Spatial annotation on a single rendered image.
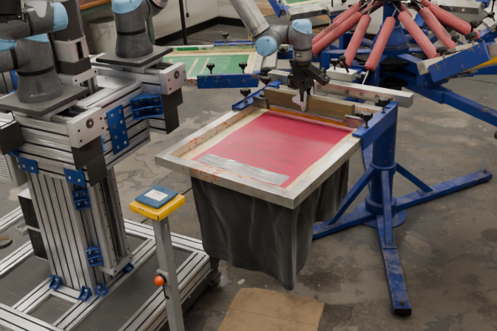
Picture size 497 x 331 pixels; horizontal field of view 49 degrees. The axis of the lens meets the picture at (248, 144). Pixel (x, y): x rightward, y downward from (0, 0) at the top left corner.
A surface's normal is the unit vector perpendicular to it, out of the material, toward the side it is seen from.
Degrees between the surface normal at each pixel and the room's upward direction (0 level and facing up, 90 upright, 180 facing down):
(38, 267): 0
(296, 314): 0
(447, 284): 0
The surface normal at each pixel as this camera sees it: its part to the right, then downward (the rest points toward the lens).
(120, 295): -0.06, -0.89
